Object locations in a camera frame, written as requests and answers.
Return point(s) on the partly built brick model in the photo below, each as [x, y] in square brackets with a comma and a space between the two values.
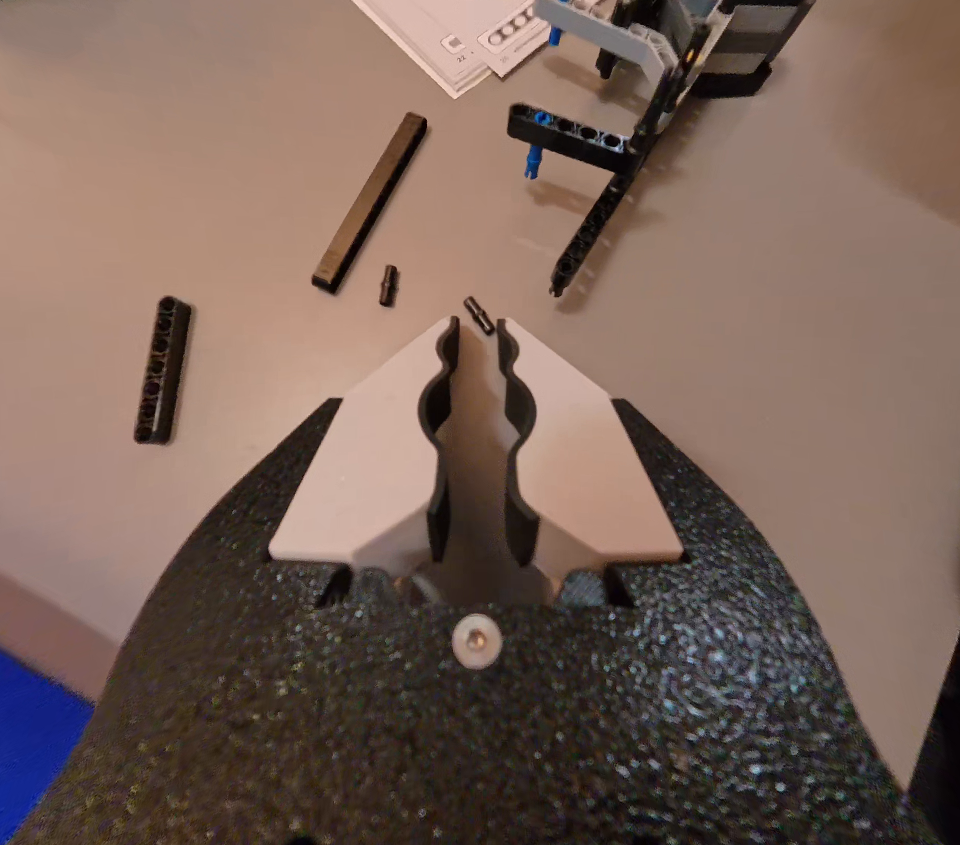
[697, 12]

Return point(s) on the short black brick beam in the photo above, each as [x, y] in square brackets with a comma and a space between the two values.
[162, 372]

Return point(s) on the long black brick beam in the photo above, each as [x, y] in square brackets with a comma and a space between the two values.
[371, 204]

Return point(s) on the blue plastic bin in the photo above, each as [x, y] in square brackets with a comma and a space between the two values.
[37, 747]

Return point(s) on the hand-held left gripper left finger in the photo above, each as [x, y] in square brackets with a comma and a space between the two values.
[352, 477]

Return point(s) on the small black connector pin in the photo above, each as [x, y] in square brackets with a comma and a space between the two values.
[478, 315]
[387, 285]

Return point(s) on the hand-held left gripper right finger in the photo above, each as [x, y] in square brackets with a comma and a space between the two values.
[592, 477]

